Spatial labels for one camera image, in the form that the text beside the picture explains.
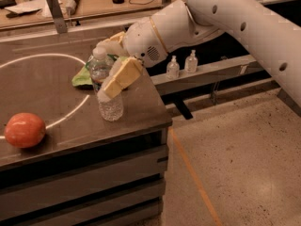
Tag white paper sheet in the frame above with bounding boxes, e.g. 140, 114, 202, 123
6, 5, 40, 14

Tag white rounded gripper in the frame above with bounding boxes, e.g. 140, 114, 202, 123
97, 17, 167, 103

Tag clear plastic water bottle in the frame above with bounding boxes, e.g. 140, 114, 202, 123
87, 47, 123, 121

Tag left small sanitizer bottle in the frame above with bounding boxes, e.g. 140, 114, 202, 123
166, 56, 180, 79

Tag wooden background workbench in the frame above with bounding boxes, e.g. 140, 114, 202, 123
0, 0, 301, 31

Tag red apple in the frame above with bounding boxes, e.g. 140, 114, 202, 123
4, 113, 46, 149

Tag left metal bracket post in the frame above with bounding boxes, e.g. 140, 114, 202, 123
46, 0, 68, 34

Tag small sanitizer bottle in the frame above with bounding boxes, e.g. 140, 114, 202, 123
184, 50, 198, 73
166, 56, 180, 79

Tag grey drawer cabinet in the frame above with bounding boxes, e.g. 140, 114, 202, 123
0, 30, 172, 226

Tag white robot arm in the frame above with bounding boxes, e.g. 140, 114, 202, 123
101, 0, 301, 105

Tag green snack bag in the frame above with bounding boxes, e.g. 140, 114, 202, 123
71, 54, 126, 88

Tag right small sanitizer bottle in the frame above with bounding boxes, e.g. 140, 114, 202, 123
184, 50, 198, 73

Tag grey cylindrical tool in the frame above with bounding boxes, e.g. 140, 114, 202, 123
65, 0, 80, 16

